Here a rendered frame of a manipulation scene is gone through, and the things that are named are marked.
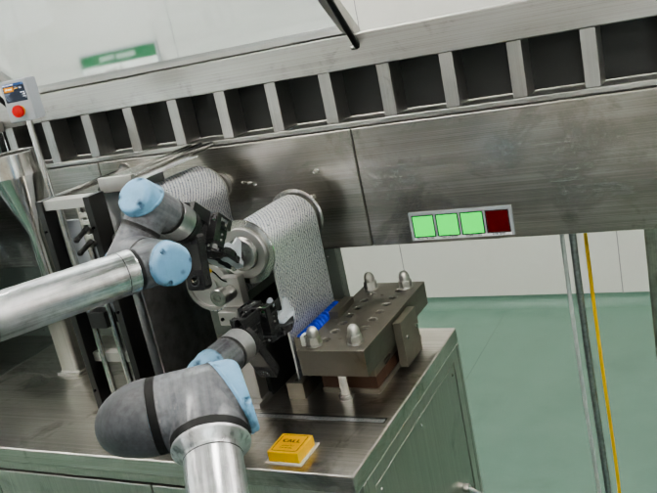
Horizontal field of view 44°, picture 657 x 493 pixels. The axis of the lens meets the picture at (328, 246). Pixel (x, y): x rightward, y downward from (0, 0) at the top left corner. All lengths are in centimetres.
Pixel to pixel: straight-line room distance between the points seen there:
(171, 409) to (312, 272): 81
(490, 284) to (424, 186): 267
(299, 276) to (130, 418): 77
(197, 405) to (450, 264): 350
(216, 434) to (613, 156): 106
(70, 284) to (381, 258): 350
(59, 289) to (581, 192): 110
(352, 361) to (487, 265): 285
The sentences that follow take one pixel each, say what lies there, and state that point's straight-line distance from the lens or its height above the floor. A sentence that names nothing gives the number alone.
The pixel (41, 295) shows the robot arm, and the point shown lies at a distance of 133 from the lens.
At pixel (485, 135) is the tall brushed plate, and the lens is 186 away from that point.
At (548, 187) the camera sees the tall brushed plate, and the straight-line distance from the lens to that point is 186.
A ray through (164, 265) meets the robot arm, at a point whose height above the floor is 137.
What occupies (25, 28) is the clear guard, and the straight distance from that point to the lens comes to 227.
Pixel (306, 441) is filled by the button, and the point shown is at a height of 92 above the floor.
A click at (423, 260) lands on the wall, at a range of 463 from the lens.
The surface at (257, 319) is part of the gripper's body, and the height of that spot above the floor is 114.
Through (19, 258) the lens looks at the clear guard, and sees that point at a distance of 262.
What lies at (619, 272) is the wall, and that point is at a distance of 441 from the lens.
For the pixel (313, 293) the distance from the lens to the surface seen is 193.
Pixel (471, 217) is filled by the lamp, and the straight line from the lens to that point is 191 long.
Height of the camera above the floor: 171
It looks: 16 degrees down
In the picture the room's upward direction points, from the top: 12 degrees counter-clockwise
